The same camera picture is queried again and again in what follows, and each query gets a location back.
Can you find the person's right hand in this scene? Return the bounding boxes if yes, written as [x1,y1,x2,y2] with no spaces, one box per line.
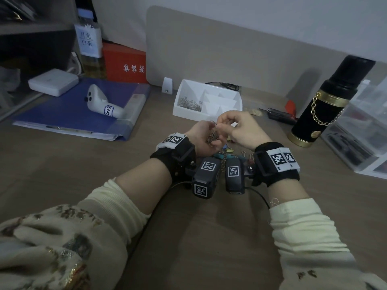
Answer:
[216,110,273,154]

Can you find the person's left hand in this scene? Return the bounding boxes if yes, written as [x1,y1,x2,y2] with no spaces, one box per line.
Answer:
[184,120,223,158]

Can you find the group of coloured binder clips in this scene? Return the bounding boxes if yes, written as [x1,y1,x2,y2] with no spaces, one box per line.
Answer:
[216,144,255,163]

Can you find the pile of silver paper clips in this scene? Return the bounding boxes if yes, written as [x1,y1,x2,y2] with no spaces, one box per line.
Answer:
[211,145,258,171]

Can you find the white compartment organizer tray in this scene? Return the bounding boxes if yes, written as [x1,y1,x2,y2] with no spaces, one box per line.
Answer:
[172,79,243,122]

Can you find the small heap of paper clips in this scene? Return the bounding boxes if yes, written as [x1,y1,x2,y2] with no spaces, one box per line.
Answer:
[178,98,202,112]

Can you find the person's right forearm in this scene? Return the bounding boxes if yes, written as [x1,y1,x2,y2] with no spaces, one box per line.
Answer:
[267,178,387,290]

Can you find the person's left forearm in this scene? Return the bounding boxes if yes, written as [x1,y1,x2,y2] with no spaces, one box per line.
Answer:
[0,158,173,290]

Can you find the black screwdriver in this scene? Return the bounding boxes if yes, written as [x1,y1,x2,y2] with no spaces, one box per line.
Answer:
[259,107,298,126]

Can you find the beige desk divider panel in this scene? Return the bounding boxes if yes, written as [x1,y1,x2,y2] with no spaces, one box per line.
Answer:
[146,5,387,109]

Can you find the white handheld controller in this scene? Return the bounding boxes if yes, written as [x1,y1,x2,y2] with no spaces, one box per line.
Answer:
[84,84,125,118]

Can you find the clear plastic case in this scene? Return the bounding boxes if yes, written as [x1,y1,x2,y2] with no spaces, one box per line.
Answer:
[320,77,387,180]

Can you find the orange ribbed box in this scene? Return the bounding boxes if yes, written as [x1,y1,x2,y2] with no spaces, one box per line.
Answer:
[102,42,148,84]

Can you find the blue document folder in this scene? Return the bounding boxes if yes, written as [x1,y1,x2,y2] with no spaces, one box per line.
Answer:
[12,77,152,142]

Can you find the tea bottle with blue cap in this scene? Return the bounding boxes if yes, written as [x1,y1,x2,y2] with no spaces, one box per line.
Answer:
[74,8,107,79]

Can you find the white flat adapter box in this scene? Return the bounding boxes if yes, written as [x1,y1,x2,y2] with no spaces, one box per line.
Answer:
[28,68,79,97]

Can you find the grey shelf unit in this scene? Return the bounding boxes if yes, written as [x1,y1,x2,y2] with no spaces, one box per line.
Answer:
[0,0,80,121]

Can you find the clear plastic bag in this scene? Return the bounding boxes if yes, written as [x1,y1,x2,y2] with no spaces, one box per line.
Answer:
[0,68,20,89]

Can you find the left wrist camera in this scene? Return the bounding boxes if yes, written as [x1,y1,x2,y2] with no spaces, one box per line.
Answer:
[192,157,222,199]

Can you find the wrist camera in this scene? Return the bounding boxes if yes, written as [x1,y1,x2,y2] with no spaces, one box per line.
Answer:
[225,158,246,195]
[192,157,222,199]

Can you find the black left camera cable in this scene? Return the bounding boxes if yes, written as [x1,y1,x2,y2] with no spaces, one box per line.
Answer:
[169,181,194,194]

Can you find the black camera cable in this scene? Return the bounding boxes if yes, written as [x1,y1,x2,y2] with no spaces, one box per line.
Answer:
[245,187,271,209]
[169,181,194,194]

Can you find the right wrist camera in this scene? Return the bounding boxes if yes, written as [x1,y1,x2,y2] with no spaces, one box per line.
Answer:
[225,158,246,195]

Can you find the black right camera cable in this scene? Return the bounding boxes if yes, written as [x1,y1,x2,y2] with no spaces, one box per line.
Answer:
[245,187,271,209]

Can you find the black thermos with gold chain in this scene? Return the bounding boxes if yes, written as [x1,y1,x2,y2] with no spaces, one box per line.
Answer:
[287,55,376,148]

